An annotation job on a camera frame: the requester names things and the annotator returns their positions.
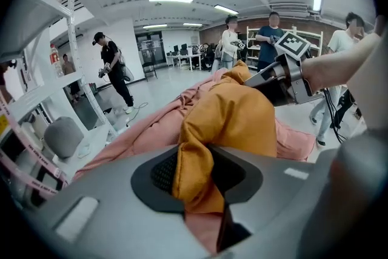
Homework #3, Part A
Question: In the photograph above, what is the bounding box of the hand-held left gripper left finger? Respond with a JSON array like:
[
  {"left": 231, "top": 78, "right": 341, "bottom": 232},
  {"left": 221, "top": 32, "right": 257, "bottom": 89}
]
[{"left": 21, "top": 144, "right": 213, "bottom": 259}]

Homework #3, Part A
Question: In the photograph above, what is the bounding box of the clear bottle red label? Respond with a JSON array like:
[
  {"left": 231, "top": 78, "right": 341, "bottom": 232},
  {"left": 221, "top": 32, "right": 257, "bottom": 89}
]
[{"left": 49, "top": 43, "right": 65, "bottom": 78}]

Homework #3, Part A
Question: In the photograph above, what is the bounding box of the white shelving unit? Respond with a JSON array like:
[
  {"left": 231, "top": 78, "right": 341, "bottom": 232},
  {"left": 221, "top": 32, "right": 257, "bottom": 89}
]
[{"left": 0, "top": 0, "right": 119, "bottom": 213}]

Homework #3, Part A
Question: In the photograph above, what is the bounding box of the white open rack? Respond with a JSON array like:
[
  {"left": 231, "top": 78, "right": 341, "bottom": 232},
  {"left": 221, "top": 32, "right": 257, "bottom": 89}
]
[{"left": 246, "top": 25, "right": 324, "bottom": 71}]

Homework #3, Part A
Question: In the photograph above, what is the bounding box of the orange pillow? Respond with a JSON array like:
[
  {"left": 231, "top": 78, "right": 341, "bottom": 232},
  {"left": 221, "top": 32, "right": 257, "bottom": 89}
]
[{"left": 172, "top": 59, "right": 278, "bottom": 215}]

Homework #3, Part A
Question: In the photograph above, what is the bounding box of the pink padded chair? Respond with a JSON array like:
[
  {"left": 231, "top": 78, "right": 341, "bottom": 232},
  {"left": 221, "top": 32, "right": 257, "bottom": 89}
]
[{"left": 72, "top": 68, "right": 318, "bottom": 255}]

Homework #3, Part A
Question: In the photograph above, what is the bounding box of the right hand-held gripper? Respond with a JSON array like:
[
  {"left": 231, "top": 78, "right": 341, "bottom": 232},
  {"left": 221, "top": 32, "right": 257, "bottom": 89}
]
[{"left": 244, "top": 32, "right": 324, "bottom": 107}]

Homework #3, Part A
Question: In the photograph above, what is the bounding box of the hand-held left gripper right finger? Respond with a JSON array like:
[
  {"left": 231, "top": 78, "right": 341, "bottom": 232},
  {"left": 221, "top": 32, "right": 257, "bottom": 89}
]
[{"left": 208, "top": 143, "right": 338, "bottom": 253}]

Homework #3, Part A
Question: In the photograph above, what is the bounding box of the grey domed object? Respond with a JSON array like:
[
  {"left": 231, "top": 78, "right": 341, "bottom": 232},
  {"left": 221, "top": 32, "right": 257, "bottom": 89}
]
[{"left": 43, "top": 116, "right": 85, "bottom": 160}]

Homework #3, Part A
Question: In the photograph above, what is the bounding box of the black folding chair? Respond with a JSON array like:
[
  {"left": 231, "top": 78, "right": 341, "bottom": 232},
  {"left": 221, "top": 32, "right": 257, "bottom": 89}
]
[{"left": 142, "top": 61, "right": 159, "bottom": 82}]

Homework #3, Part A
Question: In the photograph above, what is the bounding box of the black cable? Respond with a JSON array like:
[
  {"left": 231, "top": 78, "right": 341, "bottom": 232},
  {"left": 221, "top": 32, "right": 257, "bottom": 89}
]
[{"left": 322, "top": 87, "right": 347, "bottom": 144}]

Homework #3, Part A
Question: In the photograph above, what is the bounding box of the person's right forearm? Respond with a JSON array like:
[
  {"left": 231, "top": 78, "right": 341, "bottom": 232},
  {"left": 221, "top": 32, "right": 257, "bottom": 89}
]
[{"left": 302, "top": 33, "right": 383, "bottom": 93}]

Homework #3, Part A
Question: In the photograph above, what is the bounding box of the white desk with monitors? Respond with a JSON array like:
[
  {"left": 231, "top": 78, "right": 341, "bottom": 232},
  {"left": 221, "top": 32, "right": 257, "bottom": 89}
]
[{"left": 166, "top": 43, "right": 203, "bottom": 71}]

